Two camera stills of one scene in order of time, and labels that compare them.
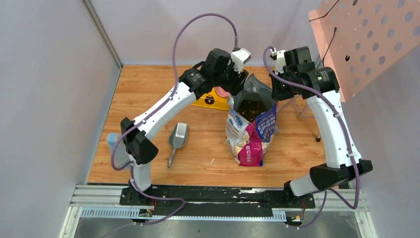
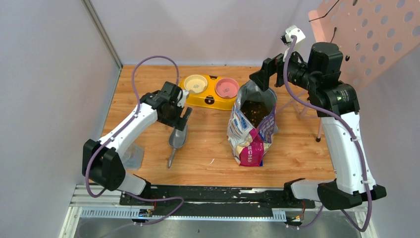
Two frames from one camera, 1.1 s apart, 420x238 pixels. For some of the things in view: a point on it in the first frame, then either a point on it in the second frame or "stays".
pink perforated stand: x=361 y=38 stays
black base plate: x=212 y=201 stays
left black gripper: x=237 y=81 → x=181 y=117
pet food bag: x=251 y=121 stays
